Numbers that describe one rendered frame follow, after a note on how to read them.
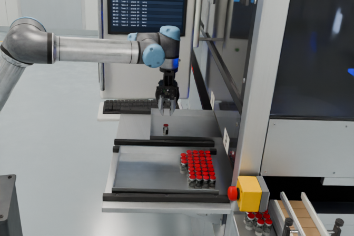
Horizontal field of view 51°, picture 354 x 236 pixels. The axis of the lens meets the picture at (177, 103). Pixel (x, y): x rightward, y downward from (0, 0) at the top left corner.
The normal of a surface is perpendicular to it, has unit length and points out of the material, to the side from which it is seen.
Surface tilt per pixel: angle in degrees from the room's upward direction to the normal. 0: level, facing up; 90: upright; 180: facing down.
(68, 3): 90
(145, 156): 0
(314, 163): 90
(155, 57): 90
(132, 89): 90
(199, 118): 0
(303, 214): 0
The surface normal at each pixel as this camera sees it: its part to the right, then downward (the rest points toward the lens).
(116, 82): 0.12, 0.41
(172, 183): 0.06, -0.91
